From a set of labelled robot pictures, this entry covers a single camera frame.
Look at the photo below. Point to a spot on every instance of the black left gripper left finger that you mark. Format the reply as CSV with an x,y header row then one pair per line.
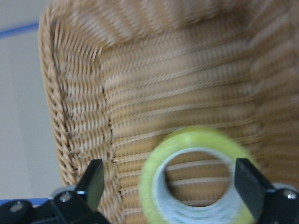
x,y
70,206

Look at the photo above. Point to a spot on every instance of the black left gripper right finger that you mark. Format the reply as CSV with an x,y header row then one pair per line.
x,y
268,203

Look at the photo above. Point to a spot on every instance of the yellow tape roll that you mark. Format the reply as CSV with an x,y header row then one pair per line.
x,y
161,207

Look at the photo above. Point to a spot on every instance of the brown wicker basket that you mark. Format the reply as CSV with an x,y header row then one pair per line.
x,y
120,75

